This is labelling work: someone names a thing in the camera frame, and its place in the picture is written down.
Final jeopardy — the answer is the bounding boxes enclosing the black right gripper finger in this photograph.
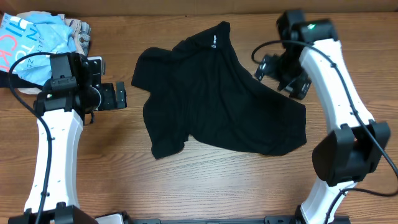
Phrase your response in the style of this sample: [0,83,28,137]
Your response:
[254,55,271,82]
[288,74,312,100]

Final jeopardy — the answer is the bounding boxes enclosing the black t-shirt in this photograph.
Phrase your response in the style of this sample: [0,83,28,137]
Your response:
[131,22,307,159]

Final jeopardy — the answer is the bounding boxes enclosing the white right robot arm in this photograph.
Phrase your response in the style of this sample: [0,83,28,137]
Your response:
[255,9,391,224]

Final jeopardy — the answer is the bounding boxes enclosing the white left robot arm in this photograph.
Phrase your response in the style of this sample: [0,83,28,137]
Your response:
[8,53,129,224]

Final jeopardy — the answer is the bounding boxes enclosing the denim jeans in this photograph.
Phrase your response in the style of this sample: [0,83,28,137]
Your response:
[78,22,91,55]

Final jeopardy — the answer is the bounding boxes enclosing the beige garment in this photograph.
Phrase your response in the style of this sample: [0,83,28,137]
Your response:
[17,11,90,95]

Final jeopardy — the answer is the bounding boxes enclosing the black garment in pile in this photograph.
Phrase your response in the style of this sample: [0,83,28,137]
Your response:
[0,71,42,90]

